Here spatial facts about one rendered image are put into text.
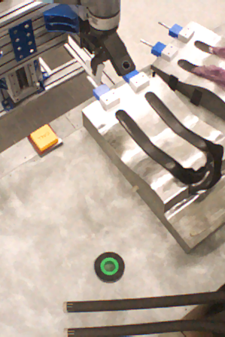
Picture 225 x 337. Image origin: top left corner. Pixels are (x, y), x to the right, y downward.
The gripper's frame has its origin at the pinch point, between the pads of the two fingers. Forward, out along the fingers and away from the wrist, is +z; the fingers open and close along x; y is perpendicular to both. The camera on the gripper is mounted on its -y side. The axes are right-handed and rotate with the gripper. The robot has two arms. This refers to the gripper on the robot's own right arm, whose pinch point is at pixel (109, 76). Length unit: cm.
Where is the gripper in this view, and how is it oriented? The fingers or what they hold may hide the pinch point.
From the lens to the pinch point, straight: 119.3
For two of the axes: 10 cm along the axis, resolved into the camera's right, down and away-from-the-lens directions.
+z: -0.1, 4.3, 9.0
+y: -5.9, -7.3, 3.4
